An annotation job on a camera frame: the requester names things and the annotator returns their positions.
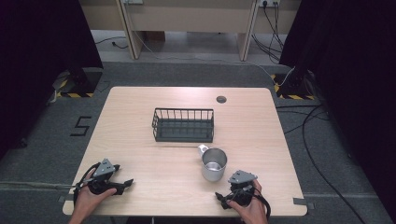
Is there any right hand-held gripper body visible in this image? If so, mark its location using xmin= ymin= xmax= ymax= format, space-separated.
xmin=225 ymin=169 xmax=260 ymax=207

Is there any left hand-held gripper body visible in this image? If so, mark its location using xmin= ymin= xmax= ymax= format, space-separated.
xmin=81 ymin=158 xmax=125 ymax=196

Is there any person's right hand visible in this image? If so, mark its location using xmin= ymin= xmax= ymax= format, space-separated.
xmin=226 ymin=179 xmax=269 ymax=224

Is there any person's left hand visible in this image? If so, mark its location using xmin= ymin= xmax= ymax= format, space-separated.
xmin=74 ymin=173 xmax=118 ymax=217

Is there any grey tape strip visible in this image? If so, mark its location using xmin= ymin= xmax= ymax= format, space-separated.
xmin=57 ymin=193 xmax=76 ymax=203
xmin=292 ymin=197 xmax=316 ymax=211

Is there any black tape floor mark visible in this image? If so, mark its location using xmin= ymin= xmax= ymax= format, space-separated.
xmin=69 ymin=115 xmax=93 ymax=137

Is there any black stand base striped tape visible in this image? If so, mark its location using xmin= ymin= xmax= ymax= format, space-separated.
xmin=55 ymin=66 xmax=105 ymax=99
xmin=270 ymin=70 xmax=316 ymax=101

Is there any black curtain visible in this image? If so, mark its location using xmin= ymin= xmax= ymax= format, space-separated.
xmin=279 ymin=0 xmax=396 ymax=216
xmin=0 ymin=0 xmax=105 ymax=161

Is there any beige wooden desk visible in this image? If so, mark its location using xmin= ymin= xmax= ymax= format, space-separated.
xmin=78 ymin=0 xmax=303 ymax=63

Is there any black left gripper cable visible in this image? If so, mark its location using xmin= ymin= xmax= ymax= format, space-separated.
xmin=72 ymin=161 xmax=103 ymax=204

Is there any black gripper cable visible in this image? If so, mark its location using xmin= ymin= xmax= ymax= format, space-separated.
xmin=246 ymin=186 xmax=273 ymax=220
xmin=72 ymin=161 xmax=103 ymax=204

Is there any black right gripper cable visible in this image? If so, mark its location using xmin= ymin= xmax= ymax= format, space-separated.
xmin=246 ymin=186 xmax=273 ymax=220

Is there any metal cup with handle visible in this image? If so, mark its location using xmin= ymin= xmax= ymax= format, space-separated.
xmin=197 ymin=144 xmax=229 ymax=183

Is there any grey cord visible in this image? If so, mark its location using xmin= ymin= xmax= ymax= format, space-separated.
xmin=0 ymin=180 xmax=78 ymax=190

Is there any long black floor cable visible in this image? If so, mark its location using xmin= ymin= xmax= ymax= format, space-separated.
xmin=276 ymin=104 xmax=369 ymax=224

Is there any black wire basket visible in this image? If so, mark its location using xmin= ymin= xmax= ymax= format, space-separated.
xmin=151 ymin=107 xmax=216 ymax=144

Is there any black floor cable with plug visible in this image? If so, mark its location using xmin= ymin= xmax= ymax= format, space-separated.
xmin=94 ymin=35 xmax=129 ymax=50

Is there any bundle of black cables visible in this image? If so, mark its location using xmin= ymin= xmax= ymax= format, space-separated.
xmin=250 ymin=1 xmax=286 ymax=64

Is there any white wall socket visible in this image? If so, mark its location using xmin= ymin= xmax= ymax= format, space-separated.
xmin=259 ymin=0 xmax=282 ymax=8

